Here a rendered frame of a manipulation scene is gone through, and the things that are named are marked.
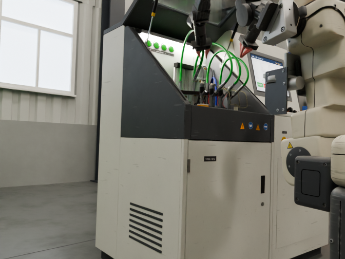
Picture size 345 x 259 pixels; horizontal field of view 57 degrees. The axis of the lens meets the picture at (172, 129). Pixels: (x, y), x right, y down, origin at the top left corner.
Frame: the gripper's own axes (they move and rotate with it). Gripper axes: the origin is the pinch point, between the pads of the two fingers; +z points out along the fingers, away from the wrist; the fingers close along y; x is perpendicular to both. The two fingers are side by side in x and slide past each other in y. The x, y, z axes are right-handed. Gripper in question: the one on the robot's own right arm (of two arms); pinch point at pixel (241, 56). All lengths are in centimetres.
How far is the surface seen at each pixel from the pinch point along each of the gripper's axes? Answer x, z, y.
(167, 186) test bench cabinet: 37, 50, -44
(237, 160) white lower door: -2, 41, -36
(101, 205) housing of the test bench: 55, 111, -13
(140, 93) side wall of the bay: 44, 35, 6
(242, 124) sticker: -4.6, 27.7, -21.8
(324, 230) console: -95, 94, -53
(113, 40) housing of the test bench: 54, 32, 55
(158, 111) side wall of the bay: 40, 31, -12
